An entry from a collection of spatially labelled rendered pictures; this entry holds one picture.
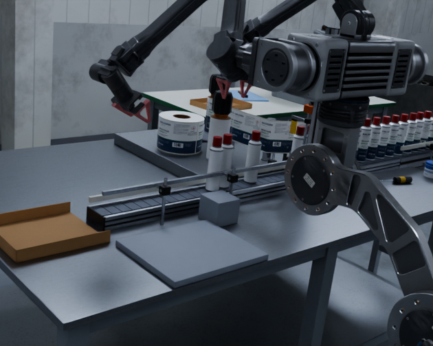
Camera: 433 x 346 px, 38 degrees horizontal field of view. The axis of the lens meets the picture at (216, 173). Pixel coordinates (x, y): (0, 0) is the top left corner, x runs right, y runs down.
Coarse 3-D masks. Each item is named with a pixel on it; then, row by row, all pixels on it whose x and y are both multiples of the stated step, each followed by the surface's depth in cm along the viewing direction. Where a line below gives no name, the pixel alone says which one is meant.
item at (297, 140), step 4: (300, 128) 254; (304, 128) 255; (296, 132) 255; (300, 132) 254; (296, 136) 255; (300, 136) 255; (296, 140) 255; (300, 140) 254; (292, 144) 257; (296, 144) 255; (300, 144) 255; (292, 148) 257
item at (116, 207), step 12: (240, 180) 246; (264, 180) 249; (276, 180) 251; (180, 192) 226; (192, 192) 227; (204, 192) 228; (108, 204) 208; (120, 204) 209; (132, 204) 210; (144, 204) 211; (156, 204) 212
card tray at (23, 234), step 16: (32, 208) 200; (48, 208) 204; (64, 208) 208; (0, 224) 195; (16, 224) 196; (32, 224) 197; (48, 224) 198; (64, 224) 200; (80, 224) 201; (0, 240) 180; (16, 240) 185; (32, 240) 187; (48, 240) 188; (64, 240) 181; (80, 240) 185; (96, 240) 189; (16, 256) 172; (32, 256) 176
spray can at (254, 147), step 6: (252, 132) 239; (258, 132) 238; (252, 138) 239; (258, 138) 239; (252, 144) 238; (258, 144) 239; (252, 150) 239; (258, 150) 240; (252, 156) 240; (258, 156) 240; (246, 162) 242; (252, 162) 240; (258, 162) 242; (246, 174) 243; (252, 174) 242; (246, 180) 243; (252, 180) 243
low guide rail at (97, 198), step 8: (264, 168) 253; (272, 168) 257; (280, 168) 260; (176, 184) 225; (184, 184) 227; (192, 184) 230; (128, 192) 212; (136, 192) 214; (144, 192) 216; (96, 200) 204
